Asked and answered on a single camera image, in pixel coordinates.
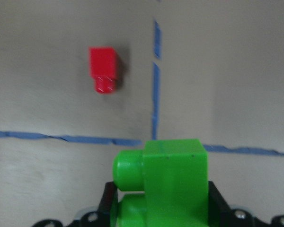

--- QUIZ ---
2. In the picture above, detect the red toy block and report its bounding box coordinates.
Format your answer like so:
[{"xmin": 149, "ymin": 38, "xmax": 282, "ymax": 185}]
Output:
[{"xmin": 89, "ymin": 46, "xmax": 119, "ymax": 95}]

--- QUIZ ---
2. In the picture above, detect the green toy block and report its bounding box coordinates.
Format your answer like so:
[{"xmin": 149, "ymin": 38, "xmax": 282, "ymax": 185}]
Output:
[{"xmin": 112, "ymin": 139, "xmax": 209, "ymax": 227}]

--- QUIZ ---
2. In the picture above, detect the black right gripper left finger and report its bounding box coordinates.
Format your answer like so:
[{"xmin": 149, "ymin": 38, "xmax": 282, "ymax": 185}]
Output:
[{"xmin": 98, "ymin": 182, "xmax": 118, "ymax": 227}]

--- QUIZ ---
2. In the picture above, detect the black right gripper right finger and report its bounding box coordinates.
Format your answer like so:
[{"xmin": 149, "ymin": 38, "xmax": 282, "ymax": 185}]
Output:
[{"xmin": 208, "ymin": 181, "xmax": 234, "ymax": 227}]

